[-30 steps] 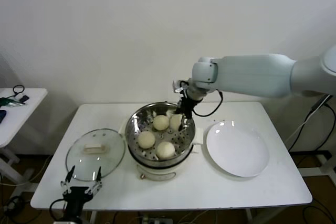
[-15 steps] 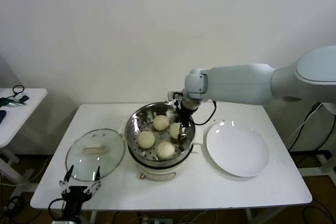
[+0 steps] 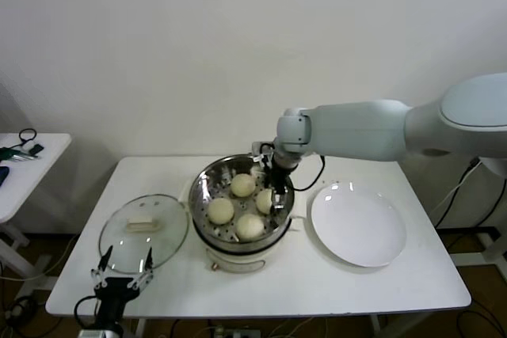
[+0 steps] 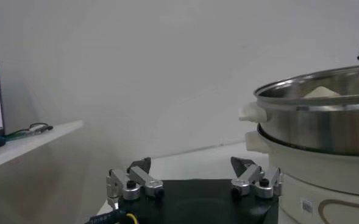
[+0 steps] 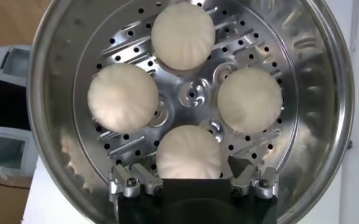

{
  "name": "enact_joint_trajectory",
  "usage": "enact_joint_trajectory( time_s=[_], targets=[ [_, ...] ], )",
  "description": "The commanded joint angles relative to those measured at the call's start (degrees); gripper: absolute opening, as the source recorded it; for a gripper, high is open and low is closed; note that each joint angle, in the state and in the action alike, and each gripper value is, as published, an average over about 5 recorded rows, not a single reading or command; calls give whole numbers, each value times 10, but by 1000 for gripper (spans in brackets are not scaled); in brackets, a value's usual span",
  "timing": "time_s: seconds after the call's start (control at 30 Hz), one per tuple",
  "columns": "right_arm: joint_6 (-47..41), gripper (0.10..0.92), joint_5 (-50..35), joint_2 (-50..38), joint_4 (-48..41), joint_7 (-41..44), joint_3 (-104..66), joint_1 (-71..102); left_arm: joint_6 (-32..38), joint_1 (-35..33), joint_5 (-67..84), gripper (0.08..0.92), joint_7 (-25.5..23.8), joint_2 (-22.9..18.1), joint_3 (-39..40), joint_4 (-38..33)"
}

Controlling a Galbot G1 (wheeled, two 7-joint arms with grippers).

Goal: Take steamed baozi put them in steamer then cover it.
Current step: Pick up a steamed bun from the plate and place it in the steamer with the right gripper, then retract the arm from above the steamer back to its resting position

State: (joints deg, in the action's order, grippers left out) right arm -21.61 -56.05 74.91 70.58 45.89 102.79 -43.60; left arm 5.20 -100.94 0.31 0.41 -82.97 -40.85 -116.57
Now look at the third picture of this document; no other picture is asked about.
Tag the white power strip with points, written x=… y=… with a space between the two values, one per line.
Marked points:
x=237 y=333

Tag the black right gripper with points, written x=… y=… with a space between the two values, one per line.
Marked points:
x=278 y=179

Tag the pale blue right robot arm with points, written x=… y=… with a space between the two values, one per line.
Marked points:
x=356 y=132

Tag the perforated stainless steamer basket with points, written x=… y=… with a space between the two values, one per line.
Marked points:
x=206 y=183

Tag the white electric cooking pot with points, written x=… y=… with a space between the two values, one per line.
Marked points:
x=237 y=264

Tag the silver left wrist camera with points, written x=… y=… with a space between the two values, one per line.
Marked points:
x=99 y=334

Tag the small black device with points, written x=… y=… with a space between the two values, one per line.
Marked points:
x=35 y=150

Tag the round glass pot lid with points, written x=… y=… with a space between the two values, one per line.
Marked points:
x=158 y=235

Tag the white steamed baozi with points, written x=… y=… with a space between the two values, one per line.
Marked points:
x=242 y=184
x=264 y=201
x=219 y=211
x=249 y=227

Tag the large white round plate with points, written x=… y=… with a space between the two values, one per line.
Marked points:
x=356 y=223

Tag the dark blue object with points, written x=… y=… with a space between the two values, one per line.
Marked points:
x=3 y=175

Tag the white side table with tools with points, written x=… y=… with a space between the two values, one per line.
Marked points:
x=24 y=187

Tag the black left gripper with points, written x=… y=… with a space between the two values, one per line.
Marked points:
x=115 y=292

